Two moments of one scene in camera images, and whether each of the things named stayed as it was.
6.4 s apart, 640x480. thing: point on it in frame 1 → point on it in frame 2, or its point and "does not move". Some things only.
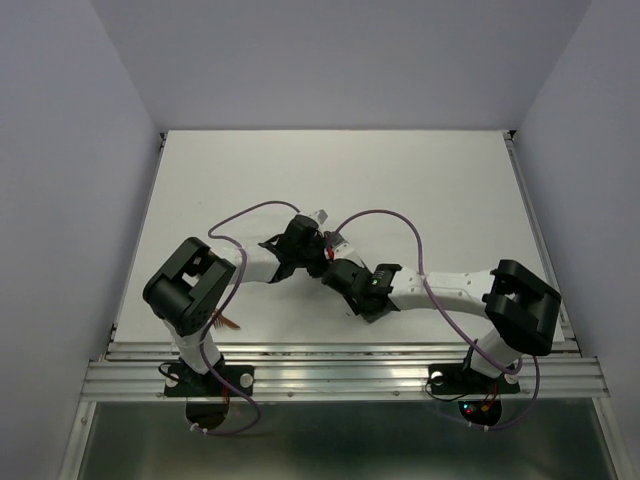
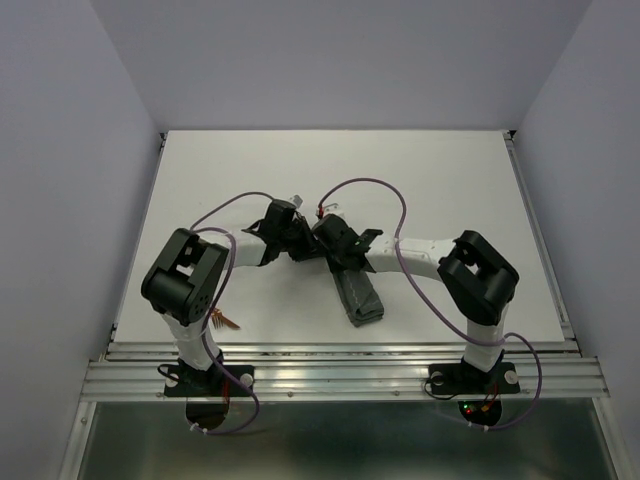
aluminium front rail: x=334 y=370 does not move
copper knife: x=228 y=322 does not move
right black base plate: x=459 y=378 does not move
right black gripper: x=353 y=304 → x=332 y=263
